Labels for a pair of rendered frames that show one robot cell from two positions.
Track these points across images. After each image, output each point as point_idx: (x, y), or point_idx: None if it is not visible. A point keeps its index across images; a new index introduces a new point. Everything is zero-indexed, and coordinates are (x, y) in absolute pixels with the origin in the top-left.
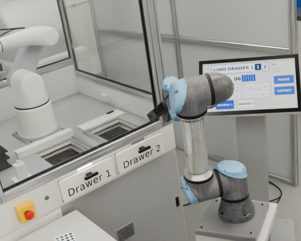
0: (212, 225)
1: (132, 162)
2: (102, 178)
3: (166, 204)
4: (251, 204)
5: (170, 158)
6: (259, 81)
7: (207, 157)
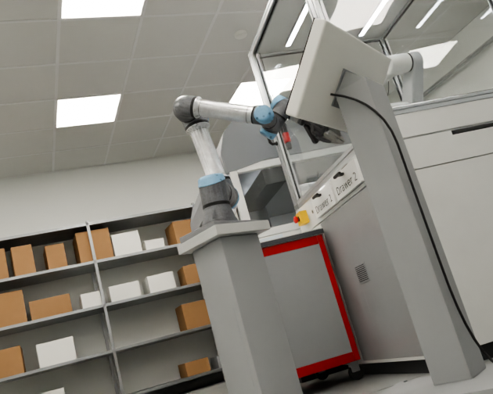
0: None
1: (341, 189)
2: (329, 202)
3: (386, 255)
4: (205, 216)
5: None
6: None
7: (206, 166)
